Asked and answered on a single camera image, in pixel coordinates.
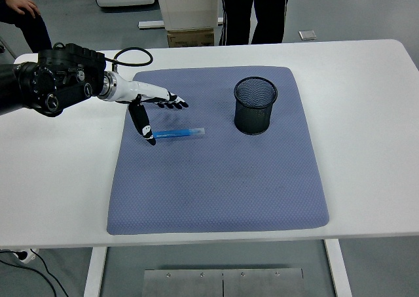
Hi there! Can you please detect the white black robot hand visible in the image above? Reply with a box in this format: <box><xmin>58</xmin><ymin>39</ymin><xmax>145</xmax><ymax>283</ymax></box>
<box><xmin>113</xmin><ymin>76</ymin><xmax>190</xmax><ymax>147</ymax></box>

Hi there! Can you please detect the blue marker with clear cap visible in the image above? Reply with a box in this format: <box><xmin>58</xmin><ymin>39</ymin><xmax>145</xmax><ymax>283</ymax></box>
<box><xmin>153</xmin><ymin>126</ymin><xmax>206</xmax><ymax>139</ymax></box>

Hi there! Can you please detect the black mesh pen holder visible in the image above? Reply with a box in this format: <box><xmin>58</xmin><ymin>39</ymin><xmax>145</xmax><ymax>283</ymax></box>
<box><xmin>234</xmin><ymin>77</ymin><xmax>279</xmax><ymax>136</ymax></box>

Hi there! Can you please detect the brown cardboard box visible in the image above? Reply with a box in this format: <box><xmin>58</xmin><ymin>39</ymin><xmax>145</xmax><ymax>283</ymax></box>
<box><xmin>166</xmin><ymin>27</ymin><xmax>215</xmax><ymax>48</ymax></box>

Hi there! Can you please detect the white cabinet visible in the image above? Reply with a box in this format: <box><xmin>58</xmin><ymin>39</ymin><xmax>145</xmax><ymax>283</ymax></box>
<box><xmin>156</xmin><ymin>0</ymin><xmax>219</xmax><ymax>31</ymax></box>

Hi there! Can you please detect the person in plain dark trousers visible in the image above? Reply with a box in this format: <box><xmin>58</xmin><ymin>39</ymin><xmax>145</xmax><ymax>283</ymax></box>
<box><xmin>0</xmin><ymin>0</ymin><xmax>53</xmax><ymax>53</ymax></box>

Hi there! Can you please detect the blue-grey textured mat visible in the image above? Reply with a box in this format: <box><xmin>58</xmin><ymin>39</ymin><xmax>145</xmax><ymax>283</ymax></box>
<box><xmin>107</xmin><ymin>66</ymin><xmax>331</xmax><ymax>236</ymax></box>

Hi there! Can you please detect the person in white-striped dark trousers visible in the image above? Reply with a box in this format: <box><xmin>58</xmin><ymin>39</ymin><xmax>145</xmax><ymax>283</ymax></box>
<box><xmin>218</xmin><ymin>0</ymin><xmax>293</xmax><ymax>46</ymax></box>

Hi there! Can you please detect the white table leg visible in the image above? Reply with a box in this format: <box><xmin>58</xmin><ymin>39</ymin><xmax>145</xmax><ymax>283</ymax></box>
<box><xmin>83</xmin><ymin>246</ymin><xmax>108</xmax><ymax>297</ymax></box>
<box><xmin>324</xmin><ymin>239</ymin><xmax>353</xmax><ymax>297</ymax></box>

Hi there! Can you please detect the white power strip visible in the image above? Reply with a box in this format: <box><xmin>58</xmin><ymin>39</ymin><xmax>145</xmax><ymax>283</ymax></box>
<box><xmin>14</xmin><ymin>248</ymin><xmax>40</xmax><ymax>264</ymax></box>

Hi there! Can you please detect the grey metal plate with screws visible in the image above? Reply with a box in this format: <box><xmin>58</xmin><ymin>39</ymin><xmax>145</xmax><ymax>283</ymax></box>
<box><xmin>143</xmin><ymin>268</ymin><xmax>304</xmax><ymax>297</ymax></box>

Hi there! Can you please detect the black floor cable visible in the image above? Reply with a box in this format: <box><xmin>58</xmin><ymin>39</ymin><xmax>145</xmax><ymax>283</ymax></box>
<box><xmin>0</xmin><ymin>249</ymin><xmax>68</xmax><ymax>297</ymax></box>

